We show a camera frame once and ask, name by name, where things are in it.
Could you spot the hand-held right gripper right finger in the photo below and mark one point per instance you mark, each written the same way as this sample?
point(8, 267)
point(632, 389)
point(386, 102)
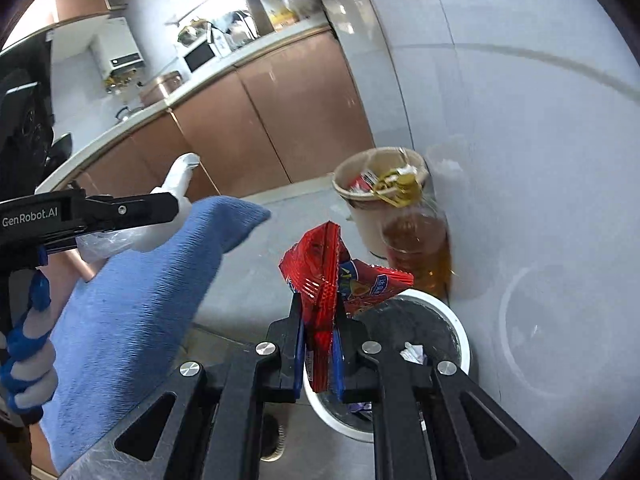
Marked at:
point(350, 370)

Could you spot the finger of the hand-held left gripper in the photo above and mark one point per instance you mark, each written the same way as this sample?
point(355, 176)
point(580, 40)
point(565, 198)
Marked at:
point(135, 208)
point(65, 244)

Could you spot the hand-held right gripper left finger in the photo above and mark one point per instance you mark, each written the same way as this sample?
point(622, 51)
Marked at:
point(285, 360)

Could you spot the white bin with black liner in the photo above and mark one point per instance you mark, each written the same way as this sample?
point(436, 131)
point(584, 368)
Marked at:
point(325, 412)

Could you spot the small white paper scrap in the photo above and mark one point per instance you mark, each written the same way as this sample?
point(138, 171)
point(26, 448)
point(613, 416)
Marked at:
point(412, 353)

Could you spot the red snack wrapper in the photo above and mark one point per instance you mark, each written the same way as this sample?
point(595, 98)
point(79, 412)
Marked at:
point(320, 280)

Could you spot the person's left hand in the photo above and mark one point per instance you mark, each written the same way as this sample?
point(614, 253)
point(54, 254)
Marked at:
point(30, 360)

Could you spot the blue towel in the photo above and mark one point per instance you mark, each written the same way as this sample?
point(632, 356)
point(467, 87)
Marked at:
point(125, 310)

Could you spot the steel pot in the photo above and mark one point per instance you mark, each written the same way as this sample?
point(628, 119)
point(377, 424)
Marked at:
point(129, 113)

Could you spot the copper rice cooker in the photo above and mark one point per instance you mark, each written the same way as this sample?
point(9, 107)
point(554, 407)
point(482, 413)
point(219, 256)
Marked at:
point(160, 87)

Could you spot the cooking oil bottle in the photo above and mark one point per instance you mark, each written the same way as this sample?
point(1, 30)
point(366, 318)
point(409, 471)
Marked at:
point(415, 255)

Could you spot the beige bin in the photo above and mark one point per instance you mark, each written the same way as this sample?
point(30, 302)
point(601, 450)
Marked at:
point(365, 230)

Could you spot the white water heater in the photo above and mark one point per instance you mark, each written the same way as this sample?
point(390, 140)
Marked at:
point(117, 45)

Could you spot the white microwave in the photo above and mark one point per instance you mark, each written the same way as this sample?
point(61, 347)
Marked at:
point(200, 56)

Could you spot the copper kitchen cabinet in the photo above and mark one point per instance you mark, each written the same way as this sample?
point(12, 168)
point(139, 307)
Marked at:
point(280, 110)

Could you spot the lidded pot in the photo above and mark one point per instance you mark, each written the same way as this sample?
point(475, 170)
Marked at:
point(192, 32)

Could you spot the yellow box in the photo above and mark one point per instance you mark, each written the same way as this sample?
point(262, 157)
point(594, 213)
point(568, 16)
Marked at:
point(282, 12)

